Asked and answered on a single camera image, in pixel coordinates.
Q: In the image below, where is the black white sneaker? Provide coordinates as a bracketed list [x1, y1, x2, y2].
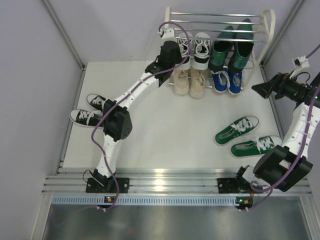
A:
[192, 32, 212, 71]
[177, 32, 191, 71]

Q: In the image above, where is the beige lace sneaker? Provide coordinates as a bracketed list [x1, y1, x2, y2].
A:
[189, 67, 206, 99]
[173, 69, 189, 96]

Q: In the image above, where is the blue sneaker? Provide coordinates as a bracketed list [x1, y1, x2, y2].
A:
[211, 70, 230, 94]
[228, 71, 243, 96]

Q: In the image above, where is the dark green leather shoe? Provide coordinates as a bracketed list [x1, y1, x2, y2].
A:
[208, 25, 234, 72]
[228, 18, 254, 74]

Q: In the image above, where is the green sneaker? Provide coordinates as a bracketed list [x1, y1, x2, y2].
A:
[230, 135, 282, 158]
[214, 115, 260, 146]

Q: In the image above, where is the black low sneaker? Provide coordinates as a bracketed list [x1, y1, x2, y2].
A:
[69, 109, 103, 128]
[86, 93, 107, 112]

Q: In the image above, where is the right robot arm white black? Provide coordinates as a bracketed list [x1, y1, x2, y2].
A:
[233, 73, 320, 193]

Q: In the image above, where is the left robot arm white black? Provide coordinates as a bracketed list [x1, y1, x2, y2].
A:
[91, 40, 183, 193]

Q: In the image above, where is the cream metal shoe shelf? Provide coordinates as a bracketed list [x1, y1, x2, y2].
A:
[164, 6, 276, 86]

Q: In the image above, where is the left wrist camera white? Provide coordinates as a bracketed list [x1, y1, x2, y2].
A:
[157, 27, 177, 44]

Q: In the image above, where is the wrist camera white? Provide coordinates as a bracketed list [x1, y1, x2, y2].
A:
[157, 27, 177, 44]
[289, 56, 310, 79]

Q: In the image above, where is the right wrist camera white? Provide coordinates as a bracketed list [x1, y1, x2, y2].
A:
[289, 56, 310, 79]

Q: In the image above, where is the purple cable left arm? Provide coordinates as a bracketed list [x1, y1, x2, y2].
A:
[90, 21, 192, 211]

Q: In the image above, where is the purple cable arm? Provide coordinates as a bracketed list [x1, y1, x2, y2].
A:
[249, 43, 320, 211]
[90, 21, 192, 211]

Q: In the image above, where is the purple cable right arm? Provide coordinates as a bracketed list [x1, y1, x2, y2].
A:
[249, 43, 320, 211]

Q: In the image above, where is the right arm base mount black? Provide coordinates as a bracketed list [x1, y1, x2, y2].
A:
[217, 177, 252, 194]

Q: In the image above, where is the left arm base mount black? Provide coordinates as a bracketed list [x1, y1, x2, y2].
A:
[85, 177, 130, 194]

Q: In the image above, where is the aluminium rail base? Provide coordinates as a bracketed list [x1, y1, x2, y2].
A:
[42, 167, 312, 198]

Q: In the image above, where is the perforated cable duct grey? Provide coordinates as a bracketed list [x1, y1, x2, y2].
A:
[51, 195, 253, 207]

